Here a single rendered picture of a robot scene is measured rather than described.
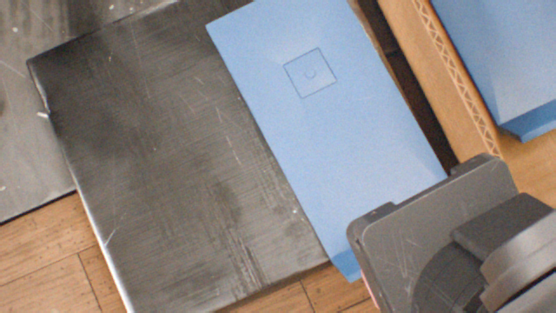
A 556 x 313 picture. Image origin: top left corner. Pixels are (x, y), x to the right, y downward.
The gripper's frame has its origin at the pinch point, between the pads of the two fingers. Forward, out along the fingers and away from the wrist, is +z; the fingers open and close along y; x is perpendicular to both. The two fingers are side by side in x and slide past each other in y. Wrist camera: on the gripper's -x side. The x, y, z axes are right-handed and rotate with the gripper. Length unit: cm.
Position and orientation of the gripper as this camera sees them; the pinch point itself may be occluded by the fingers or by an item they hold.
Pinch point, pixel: (405, 240)
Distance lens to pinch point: 55.5
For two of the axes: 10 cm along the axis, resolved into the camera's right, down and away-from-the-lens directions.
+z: -2.2, -2.0, 9.5
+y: -4.1, -8.7, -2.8
